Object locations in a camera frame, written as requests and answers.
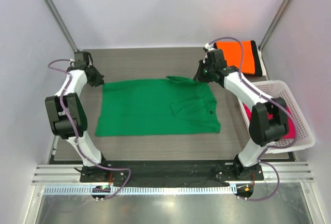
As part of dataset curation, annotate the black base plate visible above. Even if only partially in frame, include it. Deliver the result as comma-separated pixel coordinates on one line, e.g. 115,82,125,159
75,160,264,188

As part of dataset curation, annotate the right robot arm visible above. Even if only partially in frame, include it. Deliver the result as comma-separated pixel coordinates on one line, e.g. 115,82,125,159
193,48,289,180

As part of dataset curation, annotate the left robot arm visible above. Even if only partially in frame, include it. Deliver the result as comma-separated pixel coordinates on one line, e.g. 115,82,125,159
44,51,110,182

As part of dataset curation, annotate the left aluminium frame post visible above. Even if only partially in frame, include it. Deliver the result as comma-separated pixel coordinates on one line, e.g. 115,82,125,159
43,0,79,52

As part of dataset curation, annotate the folded black t-shirt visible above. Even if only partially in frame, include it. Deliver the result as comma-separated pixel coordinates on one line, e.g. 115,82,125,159
213,40,264,78

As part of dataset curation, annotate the right aluminium frame post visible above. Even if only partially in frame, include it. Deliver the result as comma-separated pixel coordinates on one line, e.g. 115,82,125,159
259,0,293,51

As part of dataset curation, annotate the pink t-shirt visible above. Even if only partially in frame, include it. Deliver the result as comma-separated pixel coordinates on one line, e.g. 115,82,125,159
244,104,295,139

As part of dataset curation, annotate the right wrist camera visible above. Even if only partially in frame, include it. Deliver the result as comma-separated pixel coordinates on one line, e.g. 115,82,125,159
203,43,215,53

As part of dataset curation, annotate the folded orange t-shirt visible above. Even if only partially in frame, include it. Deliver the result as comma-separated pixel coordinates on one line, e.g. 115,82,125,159
214,40,256,75

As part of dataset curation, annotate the aluminium frame post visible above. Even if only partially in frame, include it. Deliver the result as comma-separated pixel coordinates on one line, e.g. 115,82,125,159
259,0,293,51
43,0,79,52

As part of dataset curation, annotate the white plastic basket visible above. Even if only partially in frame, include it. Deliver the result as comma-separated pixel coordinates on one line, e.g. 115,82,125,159
237,80,316,155

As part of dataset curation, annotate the green t-shirt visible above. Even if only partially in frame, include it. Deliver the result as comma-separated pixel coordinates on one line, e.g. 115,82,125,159
95,76,221,137

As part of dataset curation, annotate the white slotted cable duct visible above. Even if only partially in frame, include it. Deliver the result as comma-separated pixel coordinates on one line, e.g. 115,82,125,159
43,184,237,196

